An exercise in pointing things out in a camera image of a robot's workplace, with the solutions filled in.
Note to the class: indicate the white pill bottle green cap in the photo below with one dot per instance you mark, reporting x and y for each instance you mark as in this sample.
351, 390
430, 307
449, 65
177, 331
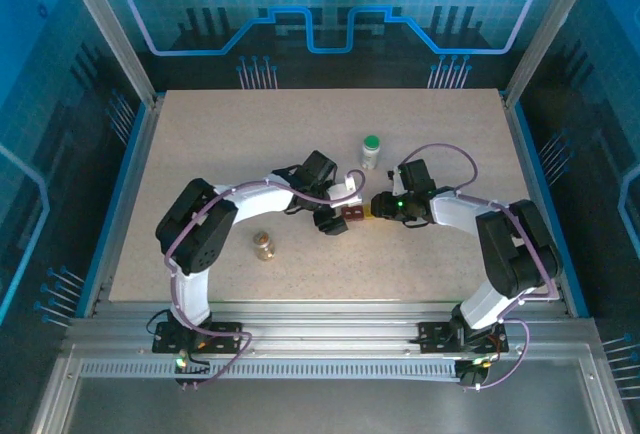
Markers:
371, 154

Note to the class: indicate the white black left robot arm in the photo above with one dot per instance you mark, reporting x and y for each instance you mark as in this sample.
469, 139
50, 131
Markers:
260, 201

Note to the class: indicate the black connector bracket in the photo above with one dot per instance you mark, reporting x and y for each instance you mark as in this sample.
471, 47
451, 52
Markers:
197, 365
470, 374

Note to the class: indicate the aluminium frame post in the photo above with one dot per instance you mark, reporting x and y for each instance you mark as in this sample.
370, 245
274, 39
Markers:
552, 24
107, 29

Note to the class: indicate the aluminium blue side rail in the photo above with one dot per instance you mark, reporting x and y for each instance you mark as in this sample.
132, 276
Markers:
129, 204
541, 204

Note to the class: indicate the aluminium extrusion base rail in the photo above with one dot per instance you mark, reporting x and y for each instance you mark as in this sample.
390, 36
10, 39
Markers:
325, 324

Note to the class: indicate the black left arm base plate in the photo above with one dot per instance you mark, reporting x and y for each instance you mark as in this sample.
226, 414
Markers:
165, 339

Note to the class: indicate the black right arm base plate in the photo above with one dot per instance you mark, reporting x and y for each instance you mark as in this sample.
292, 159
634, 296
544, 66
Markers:
432, 336

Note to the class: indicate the yellow pill organizer box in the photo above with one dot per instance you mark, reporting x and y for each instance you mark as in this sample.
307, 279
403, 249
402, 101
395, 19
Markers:
368, 213

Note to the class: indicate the red pill organizer box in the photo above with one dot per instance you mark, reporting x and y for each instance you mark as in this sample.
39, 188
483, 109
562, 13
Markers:
352, 213

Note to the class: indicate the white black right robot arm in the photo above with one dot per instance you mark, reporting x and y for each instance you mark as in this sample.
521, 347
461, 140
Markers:
500, 254

